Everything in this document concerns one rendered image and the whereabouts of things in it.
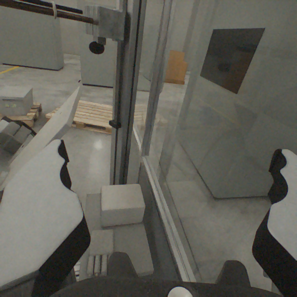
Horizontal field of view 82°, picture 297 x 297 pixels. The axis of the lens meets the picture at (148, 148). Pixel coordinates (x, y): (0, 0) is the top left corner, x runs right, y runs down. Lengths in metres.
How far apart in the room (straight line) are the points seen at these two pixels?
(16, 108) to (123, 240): 3.03
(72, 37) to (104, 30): 11.99
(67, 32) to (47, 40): 5.12
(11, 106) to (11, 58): 4.74
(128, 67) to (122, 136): 0.28
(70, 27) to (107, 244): 12.28
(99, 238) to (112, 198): 0.14
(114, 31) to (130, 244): 0.72
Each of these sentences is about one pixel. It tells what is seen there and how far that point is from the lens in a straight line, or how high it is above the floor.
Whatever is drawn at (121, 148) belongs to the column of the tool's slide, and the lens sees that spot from 0.80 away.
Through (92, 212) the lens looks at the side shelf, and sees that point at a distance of 0.81.
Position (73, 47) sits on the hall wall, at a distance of 12.63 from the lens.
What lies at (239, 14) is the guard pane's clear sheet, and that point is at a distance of 0.39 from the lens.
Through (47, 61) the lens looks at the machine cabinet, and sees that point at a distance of 7.69.
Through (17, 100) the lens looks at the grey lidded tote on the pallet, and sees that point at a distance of 3.41.
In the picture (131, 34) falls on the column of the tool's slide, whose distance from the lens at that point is 0.67.
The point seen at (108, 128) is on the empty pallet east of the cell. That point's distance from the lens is 3.08.
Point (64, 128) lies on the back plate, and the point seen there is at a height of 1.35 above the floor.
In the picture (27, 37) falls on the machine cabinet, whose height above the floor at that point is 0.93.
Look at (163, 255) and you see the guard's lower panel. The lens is 0.70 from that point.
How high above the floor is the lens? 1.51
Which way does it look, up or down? 32 degrees down
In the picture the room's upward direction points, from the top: 10 degrees clockwise
